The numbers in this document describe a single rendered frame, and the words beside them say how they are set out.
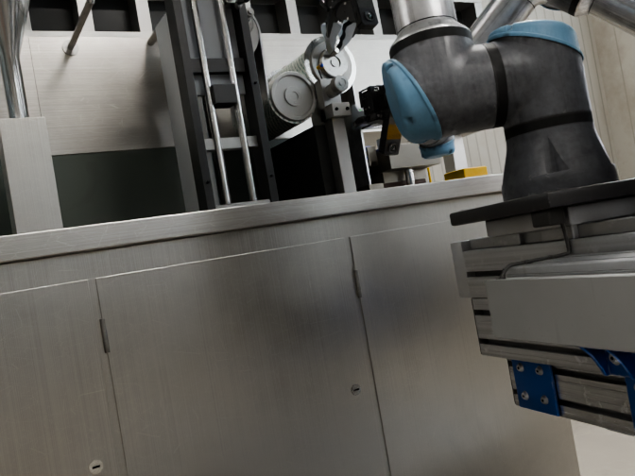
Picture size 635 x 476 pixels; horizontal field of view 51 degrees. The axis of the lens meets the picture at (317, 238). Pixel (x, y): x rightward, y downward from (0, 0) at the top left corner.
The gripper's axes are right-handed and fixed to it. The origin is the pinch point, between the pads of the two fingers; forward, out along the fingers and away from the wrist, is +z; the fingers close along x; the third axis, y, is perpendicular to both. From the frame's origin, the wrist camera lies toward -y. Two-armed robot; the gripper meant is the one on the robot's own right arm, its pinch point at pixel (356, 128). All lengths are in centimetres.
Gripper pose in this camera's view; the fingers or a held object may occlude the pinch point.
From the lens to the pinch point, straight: 173.4
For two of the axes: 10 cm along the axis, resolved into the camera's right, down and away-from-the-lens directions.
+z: -4.7, 1.0, 8.7
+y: -1.7, -9.9, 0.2
